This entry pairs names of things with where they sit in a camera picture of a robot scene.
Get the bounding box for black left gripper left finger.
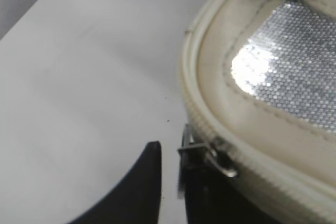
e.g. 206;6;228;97
72;141;162;223

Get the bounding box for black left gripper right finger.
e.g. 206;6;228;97
178;124;335;223

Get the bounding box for metal zipper pull ring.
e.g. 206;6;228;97
177;142;238;178

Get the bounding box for cream fabric zipper bag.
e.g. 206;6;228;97
178;0;336;221

